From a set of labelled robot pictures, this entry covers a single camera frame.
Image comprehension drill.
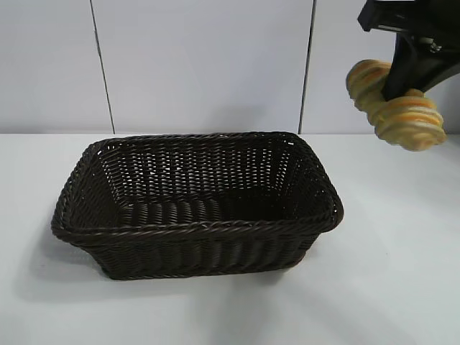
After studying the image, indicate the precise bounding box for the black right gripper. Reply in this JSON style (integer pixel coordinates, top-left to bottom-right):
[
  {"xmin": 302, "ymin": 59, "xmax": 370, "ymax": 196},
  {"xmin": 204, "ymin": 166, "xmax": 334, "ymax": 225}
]
[{"xmin": 357, "ymin": 0, "xmax": 460, "ymax": 102}]

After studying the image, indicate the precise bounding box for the long striped bread roll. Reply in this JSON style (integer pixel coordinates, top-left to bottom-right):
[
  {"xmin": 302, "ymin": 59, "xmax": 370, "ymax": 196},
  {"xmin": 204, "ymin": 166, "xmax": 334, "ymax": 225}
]
[{"xmin": 344, "ymin": 59, "xmax": 447, "ymax": 151}]

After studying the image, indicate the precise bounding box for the dark brown woven wicker basket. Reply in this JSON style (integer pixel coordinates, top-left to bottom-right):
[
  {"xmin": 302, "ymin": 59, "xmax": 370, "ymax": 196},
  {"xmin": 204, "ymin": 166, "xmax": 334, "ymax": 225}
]
[{"xmin": 52, "ymin": 131, "xmax": 345, "ymax": 283}]

